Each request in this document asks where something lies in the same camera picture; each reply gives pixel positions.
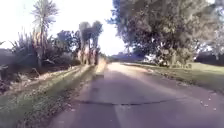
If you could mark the pair of trimmed trees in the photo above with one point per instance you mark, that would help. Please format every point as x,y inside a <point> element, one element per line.
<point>89,40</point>

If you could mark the grey asphalt road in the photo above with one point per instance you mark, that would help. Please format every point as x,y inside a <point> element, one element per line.
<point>133,96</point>

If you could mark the large leafy tree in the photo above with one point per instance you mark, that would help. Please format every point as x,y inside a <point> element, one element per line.
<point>166,30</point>

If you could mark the tall palm tree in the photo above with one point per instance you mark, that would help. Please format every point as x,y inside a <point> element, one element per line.
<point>42,20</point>

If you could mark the spiky bushes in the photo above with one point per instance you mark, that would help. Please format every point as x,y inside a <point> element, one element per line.
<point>30,50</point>

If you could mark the green grass lawn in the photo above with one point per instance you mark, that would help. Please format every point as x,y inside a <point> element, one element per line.
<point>200,75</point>

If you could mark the grass verge with dry leaves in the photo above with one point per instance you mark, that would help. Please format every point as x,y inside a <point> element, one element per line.
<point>30,100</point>

